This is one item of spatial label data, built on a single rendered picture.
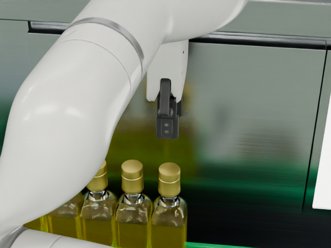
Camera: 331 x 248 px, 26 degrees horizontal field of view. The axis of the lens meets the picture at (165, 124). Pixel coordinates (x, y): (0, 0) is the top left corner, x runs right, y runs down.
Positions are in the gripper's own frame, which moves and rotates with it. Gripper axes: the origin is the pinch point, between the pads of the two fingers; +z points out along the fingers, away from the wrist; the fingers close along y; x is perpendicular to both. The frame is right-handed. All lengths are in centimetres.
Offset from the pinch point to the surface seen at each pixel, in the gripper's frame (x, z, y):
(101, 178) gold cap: -10.5, 11.9, 1.2
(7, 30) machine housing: -28.3, -4.5, -15.0
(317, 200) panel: 25.2, 24.8, -12.2
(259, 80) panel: 13.1, 0.3, -11.9
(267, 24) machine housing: 13.5, -9.2, -12.6
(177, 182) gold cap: 1.4, 11.9, 1.0
